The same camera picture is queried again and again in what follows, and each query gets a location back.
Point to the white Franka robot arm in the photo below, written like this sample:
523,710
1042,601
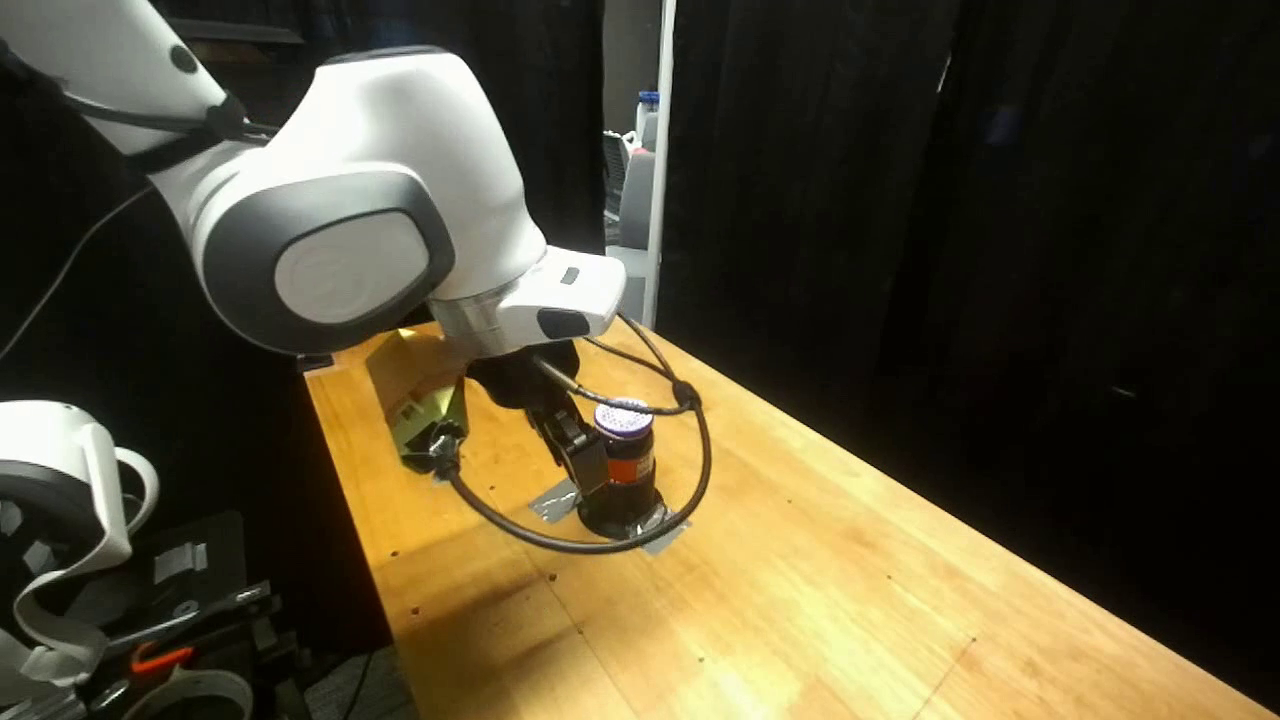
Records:
345,203

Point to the black clamp with orange grip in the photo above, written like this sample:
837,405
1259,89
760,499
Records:
163,658

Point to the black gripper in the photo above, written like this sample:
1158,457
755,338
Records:
523,383

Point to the small grey flat plate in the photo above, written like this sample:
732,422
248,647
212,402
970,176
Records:
553,504

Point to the beige tape roll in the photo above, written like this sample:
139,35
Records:
242,697

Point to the white vertical post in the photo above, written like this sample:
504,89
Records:
662,162

